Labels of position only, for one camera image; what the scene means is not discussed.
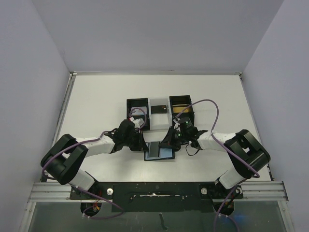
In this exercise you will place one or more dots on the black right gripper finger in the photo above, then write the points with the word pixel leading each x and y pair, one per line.
pixel 175 147
pixel 169 140

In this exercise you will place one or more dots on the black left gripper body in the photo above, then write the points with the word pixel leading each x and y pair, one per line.
pixel 132 140

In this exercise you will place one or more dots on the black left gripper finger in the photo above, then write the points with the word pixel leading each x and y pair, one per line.
pixel 136 148
pixel 142 144

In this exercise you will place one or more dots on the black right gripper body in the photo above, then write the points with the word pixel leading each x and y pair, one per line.
pixel 170 141

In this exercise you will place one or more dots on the black leather card holder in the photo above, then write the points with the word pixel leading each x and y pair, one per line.
pixel 164 154

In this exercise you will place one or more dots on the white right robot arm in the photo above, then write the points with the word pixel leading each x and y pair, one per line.
pixel 246 153

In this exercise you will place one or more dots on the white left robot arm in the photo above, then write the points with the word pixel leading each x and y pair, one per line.
pixel 63 161

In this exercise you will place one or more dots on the gold credit card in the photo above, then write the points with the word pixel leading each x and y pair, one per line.
pixel 181 108

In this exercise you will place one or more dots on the silver credit card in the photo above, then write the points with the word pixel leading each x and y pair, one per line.
pixel 138 111

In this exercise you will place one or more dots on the black credit card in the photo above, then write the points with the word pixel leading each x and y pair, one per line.
pixel 159 109

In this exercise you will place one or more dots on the white middle bin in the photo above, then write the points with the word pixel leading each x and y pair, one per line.
pixel 160 121

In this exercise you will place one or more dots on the black right bin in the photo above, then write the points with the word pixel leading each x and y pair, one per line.
pixel 179 104

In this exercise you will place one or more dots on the black bin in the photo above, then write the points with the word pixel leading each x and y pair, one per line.
pixel 137 103
pixel 179 104

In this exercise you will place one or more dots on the black left bin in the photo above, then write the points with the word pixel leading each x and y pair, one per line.
pixel 137 103

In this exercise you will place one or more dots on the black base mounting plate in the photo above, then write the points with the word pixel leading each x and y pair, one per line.
pixel 158 197

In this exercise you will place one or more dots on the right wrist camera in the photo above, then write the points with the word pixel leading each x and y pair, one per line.
pixel 186 125

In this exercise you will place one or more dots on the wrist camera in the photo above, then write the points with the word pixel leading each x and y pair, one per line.
pixel 138 123
pixel 186 125

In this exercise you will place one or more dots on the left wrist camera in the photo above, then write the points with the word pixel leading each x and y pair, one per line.
pixel 138 123

